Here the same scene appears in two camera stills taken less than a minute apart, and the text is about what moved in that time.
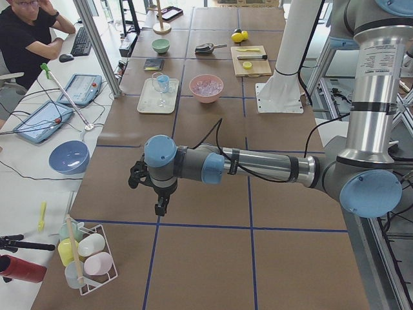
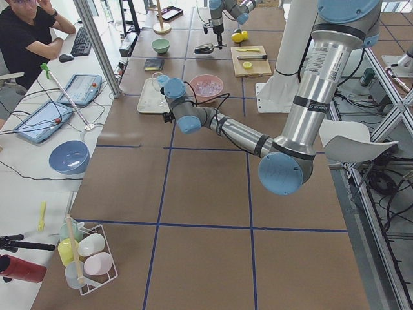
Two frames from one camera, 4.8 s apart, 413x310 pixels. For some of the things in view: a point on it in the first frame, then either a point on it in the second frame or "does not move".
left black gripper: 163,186 to 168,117
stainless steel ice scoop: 208,48 does not move
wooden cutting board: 259,67 does not move
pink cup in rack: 98,263 does not move
